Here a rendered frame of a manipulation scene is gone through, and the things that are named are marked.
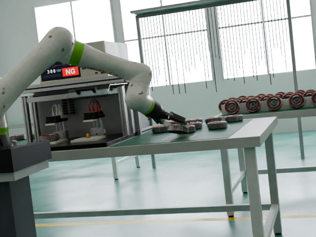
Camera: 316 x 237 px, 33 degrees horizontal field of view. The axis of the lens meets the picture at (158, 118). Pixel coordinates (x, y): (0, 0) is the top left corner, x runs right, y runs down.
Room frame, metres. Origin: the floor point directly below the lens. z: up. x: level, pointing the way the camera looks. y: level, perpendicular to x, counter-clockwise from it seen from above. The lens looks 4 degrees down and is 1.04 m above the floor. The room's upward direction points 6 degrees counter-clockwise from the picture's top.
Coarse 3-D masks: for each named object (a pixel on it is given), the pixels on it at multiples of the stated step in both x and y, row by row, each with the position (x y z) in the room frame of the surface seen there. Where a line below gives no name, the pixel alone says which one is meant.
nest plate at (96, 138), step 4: (92, 136) 3.08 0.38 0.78; (96, 136) 3.05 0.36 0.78; (100, 136) 3.02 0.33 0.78; (104, 136) 3.05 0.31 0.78; (72, 140) 2.98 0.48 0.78; (76, 140) 2.96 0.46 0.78; (80, 140) 2.96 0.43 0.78; (84, 140) 2.95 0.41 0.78; (88, 140) 2.94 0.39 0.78; (92, 140) 2.94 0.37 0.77; (96, 140) 2.94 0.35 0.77
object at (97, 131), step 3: (90, 129) 3.15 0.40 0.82; (93, 129) 3.14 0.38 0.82; (96, 129) 3.14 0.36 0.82; (99, 129) 3.13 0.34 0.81; (93, 132) 3.15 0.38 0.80; (96, 132) 3.14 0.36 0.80; (99, 132) 3.13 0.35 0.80; (102, 132) 3.13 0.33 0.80; (105, 132) 3.17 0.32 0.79; (93, 135) 3.15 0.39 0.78; (96, 135) 3.14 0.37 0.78; (99, 135) 3.13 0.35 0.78
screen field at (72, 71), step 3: (75, 66) 3.17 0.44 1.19; (63, 69) 3.20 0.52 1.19; (66, 69) 3.19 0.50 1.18; (69, 69) 3.19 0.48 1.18; (72, 69) 3.18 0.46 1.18; (75, 69) 3.17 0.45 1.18; (78, 69) 3.17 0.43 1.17; (63, 72) 3.20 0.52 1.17; (66, 72) 3.19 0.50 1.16; (69, 72) 3.19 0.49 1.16; (72, 72) 3.18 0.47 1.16; (75, 72) 3.17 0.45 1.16; (78, 72) 3.17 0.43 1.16; (63, 75) 3.20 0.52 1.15; (66, 75) 3.19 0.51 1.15; (69, 75) 3.19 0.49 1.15; (72, 75) 3.18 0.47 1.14
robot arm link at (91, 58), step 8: (88, 48) 2.53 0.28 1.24; (88, 56) 2.52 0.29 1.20; (96, 56) 2.53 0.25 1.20; (104, 56) 2.55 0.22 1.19; (112, 56) 2.57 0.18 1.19; (80, 64) 2.52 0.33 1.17; (88, 64) 2.53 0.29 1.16; (96, 64) 2.54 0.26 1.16; (104, 64) 2.55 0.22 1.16; (112, 64) 2.56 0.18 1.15; (120, 64) 2.57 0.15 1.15; (128, 64) 2.58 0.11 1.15; (136, 64) 2.60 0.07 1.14; (144, 64) 2.62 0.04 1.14; (104, 72) 2.58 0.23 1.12; (112, 72) 2.57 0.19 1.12; (120, 72) 2.57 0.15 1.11; (128, 72) 2.58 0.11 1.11; (136, 72) 2.58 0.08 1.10; (144, 72) 2.59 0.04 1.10; (128, 80) 2.61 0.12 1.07; (136, 80) 2.57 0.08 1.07; (144, 80) 2.58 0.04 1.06
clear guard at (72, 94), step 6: (114, 84) 2.93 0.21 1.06; (72, 90) 2.92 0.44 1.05; (90, 90) 2.88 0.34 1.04; (102, 90) 2.85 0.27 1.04; (108, 90) 2.84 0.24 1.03; (66, 96) 2.90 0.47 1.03; (72, 96) 2.89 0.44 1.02; (78, 96) 2.87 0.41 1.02; (84, 96) 2.86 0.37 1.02; (90, 96) 2.85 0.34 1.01; (96, 96) 2.83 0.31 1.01; (102, 96) 2.83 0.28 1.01
